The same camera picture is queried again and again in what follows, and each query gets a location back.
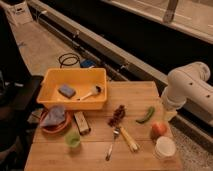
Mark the dark red grapes bunch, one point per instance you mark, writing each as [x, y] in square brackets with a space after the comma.
[118, 115]

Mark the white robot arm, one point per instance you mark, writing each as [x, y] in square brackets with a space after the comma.
[189, 82]

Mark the green plastic cup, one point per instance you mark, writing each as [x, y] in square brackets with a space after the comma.
[72, 139]

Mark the white dish brush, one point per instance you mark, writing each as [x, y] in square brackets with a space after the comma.
[95, 90]

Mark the blue floor object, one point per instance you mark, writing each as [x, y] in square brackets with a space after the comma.
[87, 64]

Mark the yellow plastic bin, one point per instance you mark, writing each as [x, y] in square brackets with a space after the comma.
[81, 80]

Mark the blue sponge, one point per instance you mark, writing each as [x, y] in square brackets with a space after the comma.
[66, 91]

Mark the rectangular wooden box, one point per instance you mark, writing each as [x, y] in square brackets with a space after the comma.
[82, 123]

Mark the metal fork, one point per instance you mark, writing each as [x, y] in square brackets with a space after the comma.
[116, 133]

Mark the green chili pepper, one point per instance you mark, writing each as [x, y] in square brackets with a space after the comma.
[147, 116]

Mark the purple cloth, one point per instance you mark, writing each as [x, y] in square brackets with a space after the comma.
[55, 116]

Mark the orange plate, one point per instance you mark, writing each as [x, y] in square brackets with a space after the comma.
[60, 127]

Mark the orange tomato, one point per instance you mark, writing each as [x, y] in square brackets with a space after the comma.
[158, 129]

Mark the black chair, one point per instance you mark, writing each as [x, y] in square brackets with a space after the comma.
[18, 92]

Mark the white box on floor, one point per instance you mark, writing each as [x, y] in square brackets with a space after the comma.
[19, 14]

